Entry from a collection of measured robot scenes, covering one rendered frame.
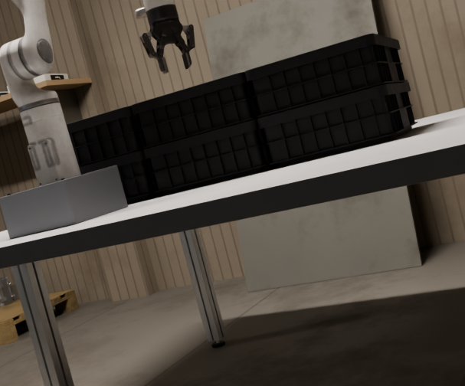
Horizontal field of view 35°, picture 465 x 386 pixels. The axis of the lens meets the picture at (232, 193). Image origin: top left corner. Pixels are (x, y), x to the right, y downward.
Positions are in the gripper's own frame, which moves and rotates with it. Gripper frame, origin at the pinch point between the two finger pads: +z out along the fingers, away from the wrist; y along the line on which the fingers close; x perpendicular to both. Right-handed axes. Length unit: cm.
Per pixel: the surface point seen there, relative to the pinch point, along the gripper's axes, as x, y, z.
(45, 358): 51, -43, 69
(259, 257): 183, 90, 84
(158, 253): 278, 66, 78
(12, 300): 345, -21, 87
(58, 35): 288, 43, -69
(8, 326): 273, -33, 91
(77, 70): 283, 48, -45
